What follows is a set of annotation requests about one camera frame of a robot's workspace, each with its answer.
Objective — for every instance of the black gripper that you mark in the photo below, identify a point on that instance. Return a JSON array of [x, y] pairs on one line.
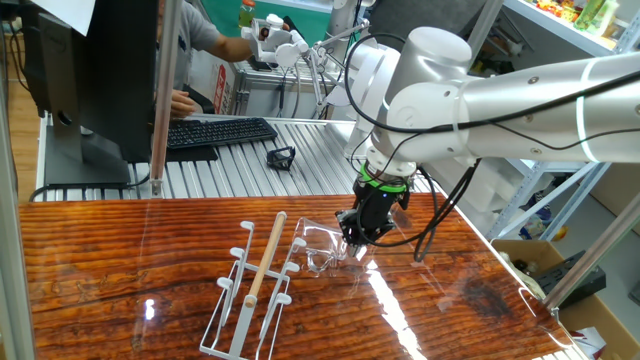
[[372, 212]]

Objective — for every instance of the clear glass cup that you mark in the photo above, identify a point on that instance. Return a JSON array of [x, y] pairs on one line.
[[317, 235]]

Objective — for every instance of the person left forearm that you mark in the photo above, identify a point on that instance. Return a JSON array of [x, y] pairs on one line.
[[235, 49]]

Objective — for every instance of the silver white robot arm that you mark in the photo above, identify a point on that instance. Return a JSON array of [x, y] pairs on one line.
[[525, 105]]

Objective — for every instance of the white metal shelf rack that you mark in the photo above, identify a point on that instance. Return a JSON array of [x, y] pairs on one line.
[[560, 30]]

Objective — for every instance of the person right hand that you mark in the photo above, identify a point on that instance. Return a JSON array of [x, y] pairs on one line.
[[182, 105]]

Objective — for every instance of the small black clip object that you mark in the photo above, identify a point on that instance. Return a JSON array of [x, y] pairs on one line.
[[272, 157]]

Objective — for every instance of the white foam packing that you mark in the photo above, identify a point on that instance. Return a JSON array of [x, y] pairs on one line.
[[480, 200]]

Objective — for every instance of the brown cardboard box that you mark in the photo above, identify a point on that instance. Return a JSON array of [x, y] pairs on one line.
[[530, 250]]

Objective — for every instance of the blue plastic bag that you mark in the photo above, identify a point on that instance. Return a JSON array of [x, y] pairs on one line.
[[535, 225]]

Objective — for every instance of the silver metal case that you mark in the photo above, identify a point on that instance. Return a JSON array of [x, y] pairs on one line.
[[260, 97]]

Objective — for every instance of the black computer keyboard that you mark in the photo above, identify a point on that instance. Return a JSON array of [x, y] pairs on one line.
[[220, 132]]

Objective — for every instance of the black desk pad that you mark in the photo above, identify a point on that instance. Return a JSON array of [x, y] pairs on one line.
[[195, 154]]

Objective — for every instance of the white haptic controller device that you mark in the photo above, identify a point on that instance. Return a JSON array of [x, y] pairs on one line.
[[287, 52]]

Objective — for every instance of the white carton red print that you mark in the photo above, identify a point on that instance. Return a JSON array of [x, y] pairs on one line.
[[220, 87]]

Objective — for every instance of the black plastic device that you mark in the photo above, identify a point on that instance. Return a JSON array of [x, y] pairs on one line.
[[575, 285]]

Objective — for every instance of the grey metal pillar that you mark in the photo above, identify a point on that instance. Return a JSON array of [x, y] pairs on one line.
[[342, 20]]

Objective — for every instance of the wood grain table mat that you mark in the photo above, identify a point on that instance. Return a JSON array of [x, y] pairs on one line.
[[125, 260]]

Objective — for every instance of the dark grey panel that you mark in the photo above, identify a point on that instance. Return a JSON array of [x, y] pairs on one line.
[[435, 15]]

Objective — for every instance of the green drink bottle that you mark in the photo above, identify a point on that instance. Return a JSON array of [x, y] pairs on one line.
[[246, 17]]

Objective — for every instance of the seated person grey shirt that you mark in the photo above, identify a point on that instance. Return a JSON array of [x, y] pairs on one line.
[[195, 35]]

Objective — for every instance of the green backdrop board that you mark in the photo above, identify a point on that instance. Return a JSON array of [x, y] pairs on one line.
[[225, 15]]

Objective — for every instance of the black computer monitor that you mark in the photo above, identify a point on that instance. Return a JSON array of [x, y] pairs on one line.
[[115, 75]]

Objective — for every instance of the colourful toys pile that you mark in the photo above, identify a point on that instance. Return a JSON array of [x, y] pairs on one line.
[[555, 7]]

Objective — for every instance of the green plastic bottles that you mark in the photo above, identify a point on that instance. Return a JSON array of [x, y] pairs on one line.
[[595, 15]]

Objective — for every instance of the white paper sheet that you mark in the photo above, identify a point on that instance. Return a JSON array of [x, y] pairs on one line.
[[70, 12]]

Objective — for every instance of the aluminium frame post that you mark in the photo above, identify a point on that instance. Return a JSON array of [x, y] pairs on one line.
[[164, 100], [12, 250], [590, 255]]

